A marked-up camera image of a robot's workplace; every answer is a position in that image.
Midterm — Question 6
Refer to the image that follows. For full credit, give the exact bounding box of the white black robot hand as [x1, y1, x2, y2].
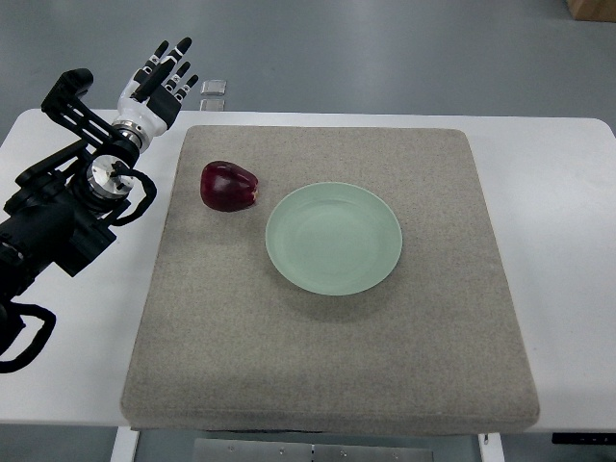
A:
[113, 38, 198, 150]

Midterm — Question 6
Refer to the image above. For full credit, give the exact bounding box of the dark red apple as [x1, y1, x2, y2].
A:
[200, 161, 259, 213]

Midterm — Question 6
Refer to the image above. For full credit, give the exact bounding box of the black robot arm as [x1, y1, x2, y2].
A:
[1, 68, 157, 373]

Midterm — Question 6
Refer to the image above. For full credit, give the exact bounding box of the lower floor socket plate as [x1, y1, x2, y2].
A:
[199, 98, 225, 112]

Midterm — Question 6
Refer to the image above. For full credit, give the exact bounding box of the pale green plate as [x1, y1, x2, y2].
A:
[265, 182, 403, 296]

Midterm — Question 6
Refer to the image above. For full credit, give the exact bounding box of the beige fabric mat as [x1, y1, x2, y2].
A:
[120, 125, 540, 435]

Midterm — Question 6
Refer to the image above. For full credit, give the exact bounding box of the white left table leg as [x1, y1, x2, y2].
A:
[110, 426, 140, 462]

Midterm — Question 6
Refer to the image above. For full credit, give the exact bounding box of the white table leg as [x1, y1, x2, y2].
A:
[110, 426, 140, 462]
[477, 433, 505, 462]

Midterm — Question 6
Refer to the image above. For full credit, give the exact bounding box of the cardboard box corner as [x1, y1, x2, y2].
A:
[566, 0, 616, 22]

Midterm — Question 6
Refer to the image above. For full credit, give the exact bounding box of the white right table leg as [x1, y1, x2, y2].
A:
[477, 433, 505, 462]

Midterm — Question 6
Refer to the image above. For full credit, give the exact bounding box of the black table control panel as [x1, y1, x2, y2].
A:
[552, 432, 616, 446]

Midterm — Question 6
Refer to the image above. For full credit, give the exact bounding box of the metal base plate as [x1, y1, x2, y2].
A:
[192, 439, 434, 462]

